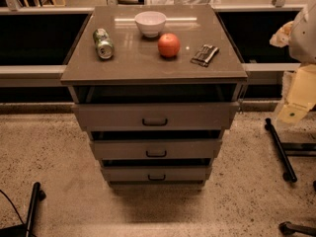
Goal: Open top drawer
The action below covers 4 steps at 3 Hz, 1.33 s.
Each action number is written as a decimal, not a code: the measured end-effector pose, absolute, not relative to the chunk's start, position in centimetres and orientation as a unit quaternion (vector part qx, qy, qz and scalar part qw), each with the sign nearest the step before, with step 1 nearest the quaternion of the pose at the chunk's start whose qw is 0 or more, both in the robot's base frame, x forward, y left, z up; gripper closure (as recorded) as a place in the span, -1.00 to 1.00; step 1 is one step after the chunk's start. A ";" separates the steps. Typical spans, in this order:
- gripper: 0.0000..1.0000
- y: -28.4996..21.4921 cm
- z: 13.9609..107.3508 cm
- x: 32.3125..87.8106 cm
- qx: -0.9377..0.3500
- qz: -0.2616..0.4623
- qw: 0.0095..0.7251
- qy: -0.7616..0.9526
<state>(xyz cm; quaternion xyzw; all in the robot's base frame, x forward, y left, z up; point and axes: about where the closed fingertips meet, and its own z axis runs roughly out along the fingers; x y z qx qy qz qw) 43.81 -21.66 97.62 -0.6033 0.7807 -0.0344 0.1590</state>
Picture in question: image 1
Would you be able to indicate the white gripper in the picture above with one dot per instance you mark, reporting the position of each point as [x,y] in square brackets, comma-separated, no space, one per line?
[303,39]

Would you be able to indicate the grey top drawer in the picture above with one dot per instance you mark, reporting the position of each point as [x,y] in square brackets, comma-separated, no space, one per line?
[171,116]

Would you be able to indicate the grey drawer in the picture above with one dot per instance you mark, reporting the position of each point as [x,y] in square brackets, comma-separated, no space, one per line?
[155,174]
[171,116]
[155,149]

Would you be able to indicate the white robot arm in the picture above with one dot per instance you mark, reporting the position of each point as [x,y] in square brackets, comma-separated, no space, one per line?
[300,37]

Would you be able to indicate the grey drawer cabinet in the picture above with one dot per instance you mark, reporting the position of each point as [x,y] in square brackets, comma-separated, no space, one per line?
[138,74]

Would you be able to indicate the grey middle drawer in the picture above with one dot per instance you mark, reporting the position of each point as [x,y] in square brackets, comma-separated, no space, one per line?
[155,149]

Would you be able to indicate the grey bottom drawer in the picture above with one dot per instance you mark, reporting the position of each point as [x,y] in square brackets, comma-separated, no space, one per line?
[155,174]

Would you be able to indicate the black chair leg right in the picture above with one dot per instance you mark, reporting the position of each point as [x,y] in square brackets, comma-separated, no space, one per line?
[286,149]

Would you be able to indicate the black chair leg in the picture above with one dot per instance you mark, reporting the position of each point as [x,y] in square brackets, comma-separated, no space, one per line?
[286,149]
[25,228]

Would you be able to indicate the dark snack packet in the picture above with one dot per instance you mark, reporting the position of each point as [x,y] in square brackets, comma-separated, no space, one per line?
[204,55]

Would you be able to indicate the black caster base lower right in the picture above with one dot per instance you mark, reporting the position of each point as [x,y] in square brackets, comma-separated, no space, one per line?
[287,228]

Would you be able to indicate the red apple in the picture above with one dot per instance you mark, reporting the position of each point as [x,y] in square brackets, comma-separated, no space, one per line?
[168,45]

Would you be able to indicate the white bowl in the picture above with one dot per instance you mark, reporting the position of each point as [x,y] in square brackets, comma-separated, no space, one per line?
[150,23]

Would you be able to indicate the green soda can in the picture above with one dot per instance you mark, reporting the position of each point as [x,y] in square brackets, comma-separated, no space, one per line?
[103,43]

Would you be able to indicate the black chair leg left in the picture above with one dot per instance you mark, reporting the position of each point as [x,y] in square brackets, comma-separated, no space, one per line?
[25,228]

